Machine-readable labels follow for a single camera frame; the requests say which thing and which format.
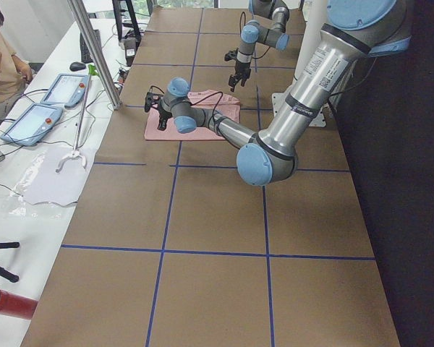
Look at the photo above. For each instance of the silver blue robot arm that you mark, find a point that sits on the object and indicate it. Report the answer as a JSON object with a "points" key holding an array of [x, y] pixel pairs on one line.
{"points": [[353, 30], [253, 32]]}

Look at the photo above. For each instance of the pink Snoopy t-shirt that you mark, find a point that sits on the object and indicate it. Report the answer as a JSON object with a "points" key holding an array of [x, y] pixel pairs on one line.
{"points": [[192, 115]]}

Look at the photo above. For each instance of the black computer mouse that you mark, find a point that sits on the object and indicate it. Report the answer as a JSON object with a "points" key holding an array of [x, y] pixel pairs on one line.
{"points": [[76, 66]]}

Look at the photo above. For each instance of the black tripod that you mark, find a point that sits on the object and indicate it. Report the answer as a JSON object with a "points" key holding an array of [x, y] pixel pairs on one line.
{"points": [[6, 254]]}

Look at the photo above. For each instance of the aluminium frame post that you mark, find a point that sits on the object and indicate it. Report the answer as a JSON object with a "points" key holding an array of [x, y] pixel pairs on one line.
{"points": [[83, 21]]}

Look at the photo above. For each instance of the far teach pendant tablet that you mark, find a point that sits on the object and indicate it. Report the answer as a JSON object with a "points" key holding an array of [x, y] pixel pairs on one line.
{"points": [[67, 89]]}

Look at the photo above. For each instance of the teach pendant tablet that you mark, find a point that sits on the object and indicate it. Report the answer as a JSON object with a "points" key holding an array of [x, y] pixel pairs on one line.
{"points": [[67, 89], [33, 124]]}

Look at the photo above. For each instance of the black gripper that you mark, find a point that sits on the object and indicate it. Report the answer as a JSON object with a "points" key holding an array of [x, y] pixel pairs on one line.
{"points": [[241, 69], [163, 116]]}

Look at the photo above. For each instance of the seated person beige shirt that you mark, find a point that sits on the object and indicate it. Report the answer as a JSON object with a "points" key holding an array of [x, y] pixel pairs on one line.
{"points": [[15, 74]]}

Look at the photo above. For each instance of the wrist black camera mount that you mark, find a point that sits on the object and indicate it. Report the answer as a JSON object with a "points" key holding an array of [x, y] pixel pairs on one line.
{"points": [[231, 55], [153, 98]]}

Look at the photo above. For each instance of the red cylinder bottle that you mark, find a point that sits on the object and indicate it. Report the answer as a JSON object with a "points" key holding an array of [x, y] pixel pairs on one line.
{"points": [[14, 305]]}

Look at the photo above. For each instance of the white cloth sheet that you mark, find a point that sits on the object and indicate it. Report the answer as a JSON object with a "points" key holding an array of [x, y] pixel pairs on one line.
{"points": [[62, 188]]}

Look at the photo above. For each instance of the near teach pendant tablet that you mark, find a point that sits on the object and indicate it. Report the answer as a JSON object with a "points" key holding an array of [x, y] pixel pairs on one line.
{"points": [[33, 124]]}

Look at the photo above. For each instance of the green handled reacher grabber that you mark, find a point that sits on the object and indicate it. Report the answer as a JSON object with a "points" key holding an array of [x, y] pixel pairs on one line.
{"points": [[75, 153]]}

